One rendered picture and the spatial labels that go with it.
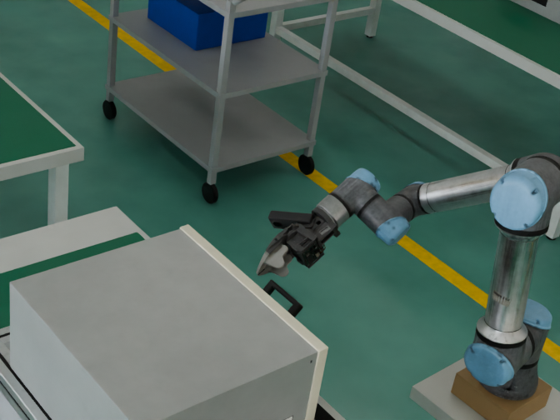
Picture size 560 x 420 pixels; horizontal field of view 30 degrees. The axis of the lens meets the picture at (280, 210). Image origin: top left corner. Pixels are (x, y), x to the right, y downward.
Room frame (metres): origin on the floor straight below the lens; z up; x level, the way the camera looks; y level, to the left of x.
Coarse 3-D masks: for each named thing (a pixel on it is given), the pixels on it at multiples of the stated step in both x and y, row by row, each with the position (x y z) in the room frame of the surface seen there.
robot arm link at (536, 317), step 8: (528, 304) 2.05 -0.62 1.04; (536, 304) 2.06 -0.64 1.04; (528, 312) 2.01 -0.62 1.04; (536, 312) 2.02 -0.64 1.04; (544, 312) 2.03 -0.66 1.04; (528, 320) 1.98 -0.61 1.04; (536, 320) 1.99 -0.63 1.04; (544, 320) 1.99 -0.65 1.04; (528, 328) 1.97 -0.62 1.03; (536, 328) 1.98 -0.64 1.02; (544, 328) 1.99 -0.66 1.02; (528, 336) 1.95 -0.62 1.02; (536, 336) 1.97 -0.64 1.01; (544, 336) 2.00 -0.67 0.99; (536, 344) 1.96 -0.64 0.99; (536, 352) 1.99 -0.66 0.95; (528, 360) 1.98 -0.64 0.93; (536, 360) 2.00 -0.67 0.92
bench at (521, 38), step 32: (416, 0) 4.83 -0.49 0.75; (448, 0) 4.89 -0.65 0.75; (480, 0) 4.96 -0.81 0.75; (288, 32) 5.51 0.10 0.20; (480, 32) 4.53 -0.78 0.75; (512, 32) 4.59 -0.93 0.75; (544, 32) 4.65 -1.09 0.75; (544, 64) 4.27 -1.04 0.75; (384, 96) 4.91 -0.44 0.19; (448, 128) 4.62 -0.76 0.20; (480, 160) 4.41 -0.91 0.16
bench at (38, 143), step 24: (0, 72) 3.40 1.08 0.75; (0, 96) 3.22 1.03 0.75; (24, 96) 3.25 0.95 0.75; (0, 120) 3.05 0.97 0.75; (24, 120) 3.08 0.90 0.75; (48, 120) 3.10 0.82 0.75; (0, 144) 2.89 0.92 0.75; (24, 144) 2.92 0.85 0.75; (48, 144) 2.94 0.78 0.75; (72, 144) 2.97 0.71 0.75; (0, 168) 2.76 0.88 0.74; (24, 168) 2.82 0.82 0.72; (48, 168) 2.87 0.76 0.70; (48, 192) 2.96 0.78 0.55; (48, 216) 2.96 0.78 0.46
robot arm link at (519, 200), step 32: (544, 160) 2.00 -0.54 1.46; (512, 192) 1.90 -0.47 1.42; (544, 192) 1.90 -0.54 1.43; (512, 224) 1.88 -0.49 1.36; (544, 224) 1.90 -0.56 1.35; (512, 256) 1.90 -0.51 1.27; (512, 288) 1.89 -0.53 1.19; (480, 320) 1.94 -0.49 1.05; (512, 320) 1.89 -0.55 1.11; (480, 352) 1.87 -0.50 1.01; (512, 352) 1.87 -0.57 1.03
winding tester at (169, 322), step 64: (128, 256) 1.61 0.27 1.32; (192, 256) 1.64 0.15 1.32; (64, 320) 1.40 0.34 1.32; (128, 320) 1.42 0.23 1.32; (192, 320) 1.45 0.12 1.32; (256, 320) 1.48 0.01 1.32; (64, 384) 1.33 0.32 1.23; (128, 384) 1.26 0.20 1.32; (192, 384) 1.29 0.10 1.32; (256, 384) 1.33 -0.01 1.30; (320, 384) 1.43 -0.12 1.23
